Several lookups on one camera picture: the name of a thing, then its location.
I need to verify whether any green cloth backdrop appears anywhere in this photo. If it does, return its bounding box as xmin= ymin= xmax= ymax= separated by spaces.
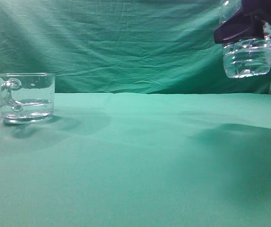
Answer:
xmin=0 ymin=0 xmax=271 ymax=94

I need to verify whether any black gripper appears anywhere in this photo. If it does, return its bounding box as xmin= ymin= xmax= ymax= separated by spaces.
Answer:
xmin=213 ymin=0 xmax=271 ymax=44

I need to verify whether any clear plastic water bottle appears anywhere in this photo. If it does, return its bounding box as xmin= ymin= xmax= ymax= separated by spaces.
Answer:
xmin=220 ymin=0 xmax=271 ymax=78

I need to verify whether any clear glass cup with handle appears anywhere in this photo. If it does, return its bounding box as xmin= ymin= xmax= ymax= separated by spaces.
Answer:
xmin=0 ymin=72 xmax=55 ymax=124

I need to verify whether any green cloth table cover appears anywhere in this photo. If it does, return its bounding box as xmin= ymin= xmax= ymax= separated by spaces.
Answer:
xmin=0 ymin=93 xmax=271 ymax=227

